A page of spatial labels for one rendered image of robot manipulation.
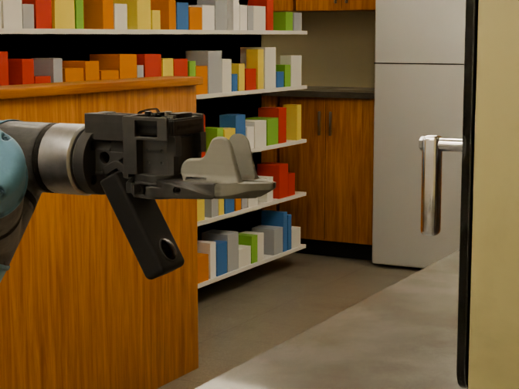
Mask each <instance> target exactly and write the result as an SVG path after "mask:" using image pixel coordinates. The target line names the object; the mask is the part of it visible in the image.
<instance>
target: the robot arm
mask: <svg viewBox="0 0 519 389"><path fill-rule="evenodd" d="M150 110H156V112H157V113H152V112H151V111H150ZM143 112H144V113H143ZM84 116H85V124H80V123H43V122H27V121H21V120H0V282H1V281H2V279H3V277H4V275H5V273H6V271H7V270H9V269H10V265H9V264H10V262H11V261H12V258H13V256H14V254H15V251H16V249H17V248H18V246H19V243H20V241H21V239H22V236H23V234H24V232H25V230H26V228H27V225H28V223H29V221H30V219H31V217H32V214H33V212H34V211H35V208H36V206H37V203H38V201H39V198H40V196H41V194H42V193H43V192H46V193H59V194H68V195H106V196H107V198H108V200H109V202H110V205H111V207H112V209H113V210H114V213H115V215H116V216H117V219H118V221H119V222H120V225H121V227H122V229H123V231H124V234H125V235H126V237H127V240H128V241H129V243H130V245H131V248H132V249H133V252H134V254H135V256H136V258H137V260H138V262H139V264H140V266H141V268H142V270H143V272H144V275H145V277H146V278H147V279H156V278H158V277H159V276H163V275H165V274H167V273H170V272H172V271H174V270H176V269H178V268H180V267H181V266H183V264H184V262H185V260H184V258H183V256H182V254H181V252H180V250H179V248H178V246H177V244H176V242H175V240H174V237H173V235H172V233H171V231H170V229H169V227H168V225H167V223H166V221H165V219H164V217H163V215H162V213H161V211H160V208H159V207H158V204H157V202H156V201H155V199H173V198H178V199H235V198H257V197H261V196H263V195H265V194H266V193H268V192H270V191H272V190H274V189H275V188H276V182H275V181H270V180H267V179H262V178H259V177H258V175H257V173H256V169H255V164H254V161H253V155H252V151H251V148H250V144H249V140H248V139H247V137H246V136H244V135H243V134H233V135H232V136H231V137H230V138H229V140H228V139H227V138H225V137H215V138H213V139H212V141H211V143H210V145H209V148H208V150H207V152H206V154H205V156H204V157H202V152H204V151H206V132H204V114H203V113H193V112H179V113H172V111H165V112H160V111H159V109H158V108H149V109H145V110H141V111H139V112H138V113H116V111H101V112H97V113H85V114H84Z"/></svg>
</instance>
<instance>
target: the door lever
mask: <svg viewBox="0 0 519 389"><path fill-rule="evenodd" d="M462 146H463V139H461V138H444V137H441V136H440V135H433V134H430V135H426V136H424V137H423V136H421V137H420V139H419V149H420V150H421V151H422V194H421V233H422V234H424V235H432V236H434V235H438V234H439V233H440V230H441V197H442V163H443V151H451V152H462Z"/></svg>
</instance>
